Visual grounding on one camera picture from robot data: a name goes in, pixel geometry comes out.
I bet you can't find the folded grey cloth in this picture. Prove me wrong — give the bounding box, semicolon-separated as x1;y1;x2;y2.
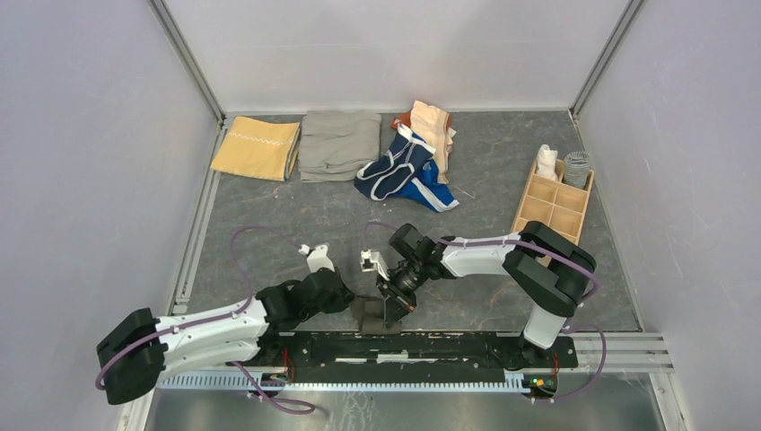
298;110;382;182

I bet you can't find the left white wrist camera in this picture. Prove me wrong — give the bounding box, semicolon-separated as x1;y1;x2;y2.
298;243;336;273

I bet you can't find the rolled grey striped cloth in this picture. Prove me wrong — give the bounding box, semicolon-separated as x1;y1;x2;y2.
563;151;591;189

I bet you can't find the rolled white cloth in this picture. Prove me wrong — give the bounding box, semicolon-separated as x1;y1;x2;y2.
534;144;558;181

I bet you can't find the navy blue white-trimmed underwear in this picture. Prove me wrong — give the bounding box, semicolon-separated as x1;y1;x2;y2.
354;125;459;213

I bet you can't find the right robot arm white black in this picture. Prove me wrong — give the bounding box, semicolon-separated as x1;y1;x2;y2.
360;221;601;366

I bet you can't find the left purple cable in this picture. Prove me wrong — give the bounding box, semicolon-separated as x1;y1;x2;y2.
94;224;316;416

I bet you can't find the olive boxer briefs beige waistband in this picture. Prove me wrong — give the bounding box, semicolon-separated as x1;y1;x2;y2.
350;295;402;335

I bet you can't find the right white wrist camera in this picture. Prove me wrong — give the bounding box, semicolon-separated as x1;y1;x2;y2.
360;249;390;281

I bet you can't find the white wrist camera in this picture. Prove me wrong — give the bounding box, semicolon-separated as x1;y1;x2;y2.
360;249;390;281
298;243;336;273

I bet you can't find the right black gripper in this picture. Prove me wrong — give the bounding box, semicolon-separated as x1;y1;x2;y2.
376;258;428;329

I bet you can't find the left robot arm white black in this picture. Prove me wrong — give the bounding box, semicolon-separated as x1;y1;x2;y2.
95;268;355;405

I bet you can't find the corner aluminium post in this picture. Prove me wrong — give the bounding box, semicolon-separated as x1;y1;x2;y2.
569;0;646;119
147;0;226;124

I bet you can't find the left corner aluminium post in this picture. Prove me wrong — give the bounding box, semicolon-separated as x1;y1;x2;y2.
147;0;226;124

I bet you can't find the wooden compartment organizer box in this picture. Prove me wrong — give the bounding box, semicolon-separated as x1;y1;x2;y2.
511;160;595;245

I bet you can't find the aluminium frame rail front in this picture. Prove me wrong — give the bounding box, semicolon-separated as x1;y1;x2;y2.
157;330;674;396

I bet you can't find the right corner aluminium post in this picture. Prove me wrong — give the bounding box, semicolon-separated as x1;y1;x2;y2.
569;0;646;119

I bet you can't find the folded yellow cloth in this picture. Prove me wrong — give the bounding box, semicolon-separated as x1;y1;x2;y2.
210;117;301;181

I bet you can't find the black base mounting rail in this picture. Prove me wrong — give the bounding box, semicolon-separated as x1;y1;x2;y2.
243;331;579;383

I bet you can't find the peach orange underwear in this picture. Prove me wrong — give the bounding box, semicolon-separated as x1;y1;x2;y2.
391;101;456;184

